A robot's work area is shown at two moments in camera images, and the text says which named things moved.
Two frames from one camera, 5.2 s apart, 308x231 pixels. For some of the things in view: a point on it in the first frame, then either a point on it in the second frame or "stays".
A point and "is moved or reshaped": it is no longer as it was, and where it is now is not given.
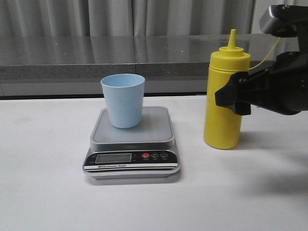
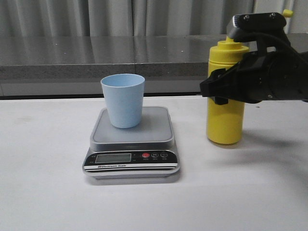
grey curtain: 83,18 stays
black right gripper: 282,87 -> 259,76
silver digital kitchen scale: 147,151 stays
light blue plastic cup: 124,93 stays
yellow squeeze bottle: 223,125 is moved or reshaped
